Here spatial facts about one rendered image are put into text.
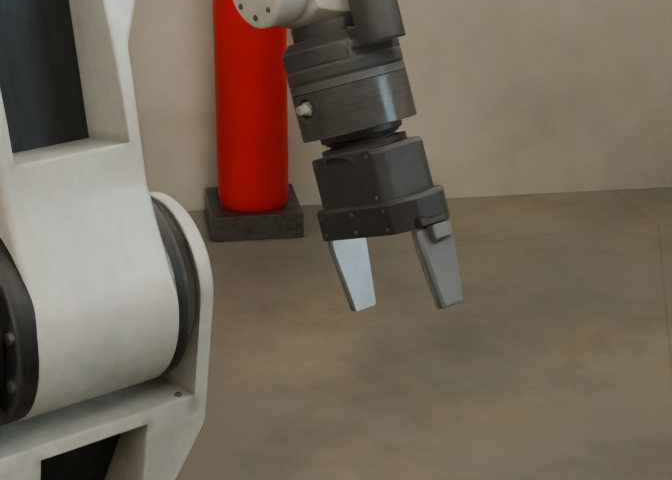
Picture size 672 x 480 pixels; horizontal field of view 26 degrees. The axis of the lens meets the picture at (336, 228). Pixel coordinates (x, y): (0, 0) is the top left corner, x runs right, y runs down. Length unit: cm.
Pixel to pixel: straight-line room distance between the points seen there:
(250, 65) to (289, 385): 75
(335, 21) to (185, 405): 30
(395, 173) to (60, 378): 29
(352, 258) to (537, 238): 174
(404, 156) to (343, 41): 9
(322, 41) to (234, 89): 173
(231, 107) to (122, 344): 186
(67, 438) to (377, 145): 30
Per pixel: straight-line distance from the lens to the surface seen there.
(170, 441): 105
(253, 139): 280
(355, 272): 114
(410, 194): 106
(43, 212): 93
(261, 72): 277
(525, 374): 230
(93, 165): 95
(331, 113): 106
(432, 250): 105
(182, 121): 295
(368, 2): 104
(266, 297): 257
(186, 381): 105
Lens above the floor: 99
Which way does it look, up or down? 20 degrees down
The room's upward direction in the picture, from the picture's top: straight up
